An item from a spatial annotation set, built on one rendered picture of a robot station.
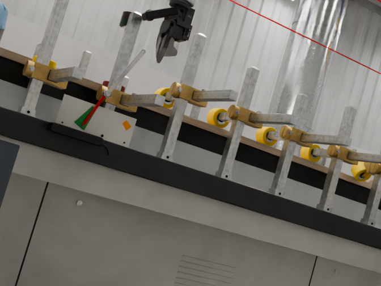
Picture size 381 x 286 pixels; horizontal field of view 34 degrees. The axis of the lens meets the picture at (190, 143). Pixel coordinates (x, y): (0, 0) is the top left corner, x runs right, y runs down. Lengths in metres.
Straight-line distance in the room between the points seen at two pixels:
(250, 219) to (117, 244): 0.50
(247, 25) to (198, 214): 8.55
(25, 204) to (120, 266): 0.43
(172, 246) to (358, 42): 9.79
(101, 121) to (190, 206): 0.46
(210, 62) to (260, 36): 1.06
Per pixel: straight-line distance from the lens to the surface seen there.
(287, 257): 2.78
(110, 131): 2.07
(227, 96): 1.98
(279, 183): 2.42
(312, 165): 2.77
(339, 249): 2.68
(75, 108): 2.02
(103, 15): 9.73
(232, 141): 2.28
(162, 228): 2.43
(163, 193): 2.19
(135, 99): 1.96
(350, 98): 11.81
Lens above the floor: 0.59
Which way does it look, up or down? 5 degrees up
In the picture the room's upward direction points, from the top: 16 degrees clockwise
